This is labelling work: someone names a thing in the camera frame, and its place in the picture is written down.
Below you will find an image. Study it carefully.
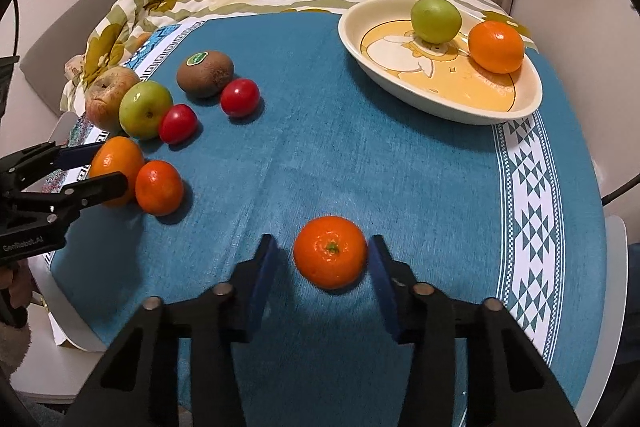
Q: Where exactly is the red cherry tomato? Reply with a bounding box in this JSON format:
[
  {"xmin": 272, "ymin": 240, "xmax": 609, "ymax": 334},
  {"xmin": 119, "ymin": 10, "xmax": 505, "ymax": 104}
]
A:
[
  {"xmin": 158, "ymin": 104, "xmax": 198, "ymax": 144},
  {"xmin": 220, "ymin": 78, "xmax": 261, "ymax": 118}
]

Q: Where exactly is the small tangerine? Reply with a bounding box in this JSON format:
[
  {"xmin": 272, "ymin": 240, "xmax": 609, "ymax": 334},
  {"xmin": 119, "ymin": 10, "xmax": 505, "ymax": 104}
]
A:
[{"xmin": 135, "ymin": 160, "xmax": 185, "ymax": 216}]

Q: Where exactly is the black cable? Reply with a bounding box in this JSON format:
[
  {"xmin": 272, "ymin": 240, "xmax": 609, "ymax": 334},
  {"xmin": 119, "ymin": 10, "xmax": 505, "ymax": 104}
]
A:
[
  {"xmin": 11, "ymin": 0, "xmax": 22, "ymax": 58},
  {"xmin": 600, "ymin": 172, "xmax": 640, "ymax": 208}
]

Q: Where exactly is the blue patterned tablecloth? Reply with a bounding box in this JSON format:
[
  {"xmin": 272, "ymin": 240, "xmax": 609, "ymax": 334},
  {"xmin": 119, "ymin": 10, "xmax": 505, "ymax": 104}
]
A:
[{"xmin": 47, "ymin": 12, "xmax": 608, "ymax": 427}]

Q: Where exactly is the brown kiwi with green sticker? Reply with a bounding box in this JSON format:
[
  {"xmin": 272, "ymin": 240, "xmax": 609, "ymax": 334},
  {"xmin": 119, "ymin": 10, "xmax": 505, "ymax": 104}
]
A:
[{"xmin": 176, "ymin": 50, "xmax": 235, "ymax": 98}]

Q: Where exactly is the cream oval bowl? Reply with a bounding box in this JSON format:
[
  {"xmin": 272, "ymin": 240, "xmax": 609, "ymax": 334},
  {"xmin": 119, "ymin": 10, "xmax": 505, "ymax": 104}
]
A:
[{"xmin": 338, "ymin": 0, "xmax": 544, "ymax": 126}]

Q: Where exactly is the beige sofa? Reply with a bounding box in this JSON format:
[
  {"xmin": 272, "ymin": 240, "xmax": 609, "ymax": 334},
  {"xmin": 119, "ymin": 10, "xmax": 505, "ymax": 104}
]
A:
[{"xmin": 17, "ymin": 0, "xmax": 161, "ymax": 118}]

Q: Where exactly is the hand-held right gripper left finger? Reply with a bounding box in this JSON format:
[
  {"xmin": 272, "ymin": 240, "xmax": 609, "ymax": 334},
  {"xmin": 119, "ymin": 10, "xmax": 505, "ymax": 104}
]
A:
[{"xmin": 65, "ymin": 234, "xmax": 281, "ymax": 427}]

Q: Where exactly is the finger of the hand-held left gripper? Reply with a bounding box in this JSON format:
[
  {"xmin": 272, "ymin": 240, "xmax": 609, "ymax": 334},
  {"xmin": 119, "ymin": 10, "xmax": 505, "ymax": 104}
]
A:
[
  {"xmin": 0, "ymin": 173, "xmax": 129, "ymax": 233},
  {"xmin": 0, "ymin": 142, "xmax": 106, "ymax": 190}
]

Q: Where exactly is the green apple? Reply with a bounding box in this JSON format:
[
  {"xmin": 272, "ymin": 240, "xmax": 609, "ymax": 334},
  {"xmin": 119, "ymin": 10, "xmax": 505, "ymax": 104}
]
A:
[
  {"xmin": 119, "ymin": 81, "xmax": 174, "ymax": 140},
  {"xmin": 411, "ymin": 0, "xmax": 462, "ymax": 44}
]

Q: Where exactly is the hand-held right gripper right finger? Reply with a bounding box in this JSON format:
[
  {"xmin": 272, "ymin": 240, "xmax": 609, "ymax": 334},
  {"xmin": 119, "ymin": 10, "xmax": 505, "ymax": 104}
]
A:
[{"xmin": 367, "ymin": 234, "xmax": 583, "ymax": 427}]

